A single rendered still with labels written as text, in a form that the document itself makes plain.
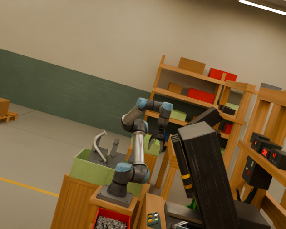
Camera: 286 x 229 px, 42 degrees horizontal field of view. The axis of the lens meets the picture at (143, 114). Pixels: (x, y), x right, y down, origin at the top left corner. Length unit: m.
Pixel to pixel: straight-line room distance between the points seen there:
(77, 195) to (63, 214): 0.22
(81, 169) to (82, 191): 0.19
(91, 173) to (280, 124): 1.57
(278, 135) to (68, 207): 1.81
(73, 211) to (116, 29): 6.74
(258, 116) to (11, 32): 8.06
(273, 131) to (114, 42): 7.34
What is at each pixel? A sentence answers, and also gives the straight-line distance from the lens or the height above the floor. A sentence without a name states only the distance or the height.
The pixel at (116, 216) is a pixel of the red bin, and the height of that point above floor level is 0.89.
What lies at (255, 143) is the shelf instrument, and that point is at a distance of 2.44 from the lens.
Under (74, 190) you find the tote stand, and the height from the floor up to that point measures 0.69.
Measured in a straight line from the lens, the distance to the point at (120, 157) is 3.42.
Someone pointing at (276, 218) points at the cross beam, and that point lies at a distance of 2.38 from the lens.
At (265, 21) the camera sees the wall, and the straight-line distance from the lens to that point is 9.79.
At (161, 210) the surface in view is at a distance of 2.76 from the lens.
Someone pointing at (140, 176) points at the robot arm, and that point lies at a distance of 2.82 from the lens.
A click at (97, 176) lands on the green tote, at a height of 0.86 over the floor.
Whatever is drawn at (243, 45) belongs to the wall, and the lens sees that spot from 9.62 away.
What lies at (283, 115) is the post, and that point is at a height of 1.79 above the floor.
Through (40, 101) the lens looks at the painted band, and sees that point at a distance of 9.90.
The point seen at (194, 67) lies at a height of 2.12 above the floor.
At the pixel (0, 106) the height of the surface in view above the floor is 0.35.
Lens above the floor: 1.85
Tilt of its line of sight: 7 degrees down
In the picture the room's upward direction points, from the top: 16 degrees clockwise
